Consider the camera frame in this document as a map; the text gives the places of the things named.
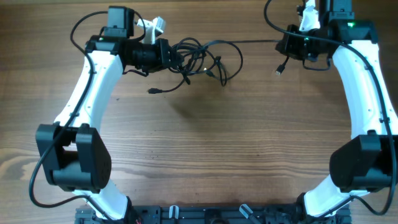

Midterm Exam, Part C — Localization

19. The black USB cable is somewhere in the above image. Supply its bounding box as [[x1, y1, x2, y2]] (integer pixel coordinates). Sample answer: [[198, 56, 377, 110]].
[[169, 37, 290, 88], [147, 39, 229, 95]]

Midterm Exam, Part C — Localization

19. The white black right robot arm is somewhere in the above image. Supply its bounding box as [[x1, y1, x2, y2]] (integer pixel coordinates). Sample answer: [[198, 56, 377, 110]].
[[276, 1, 397, 223]]

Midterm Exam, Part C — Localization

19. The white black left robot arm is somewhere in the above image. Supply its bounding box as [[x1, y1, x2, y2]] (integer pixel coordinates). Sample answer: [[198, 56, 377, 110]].
[[35, 6, 182, 223]]

